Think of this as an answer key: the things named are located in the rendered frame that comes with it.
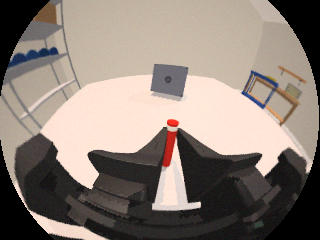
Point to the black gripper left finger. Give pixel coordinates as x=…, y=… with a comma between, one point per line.
x=143, y=166

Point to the red peg with white band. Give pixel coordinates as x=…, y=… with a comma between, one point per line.
x=172, y=126

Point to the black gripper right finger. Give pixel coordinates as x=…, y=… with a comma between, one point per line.
x=203, y=168

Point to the dark grey sloped panel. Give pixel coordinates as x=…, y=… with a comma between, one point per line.
x=169, y=79

